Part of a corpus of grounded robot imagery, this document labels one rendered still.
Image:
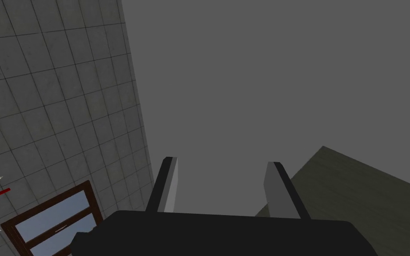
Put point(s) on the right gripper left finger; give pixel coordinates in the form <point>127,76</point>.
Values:
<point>165,188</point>

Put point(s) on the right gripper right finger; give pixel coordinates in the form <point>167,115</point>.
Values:
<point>282,192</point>

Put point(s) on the brown framed window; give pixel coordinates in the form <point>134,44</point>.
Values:
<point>55,220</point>

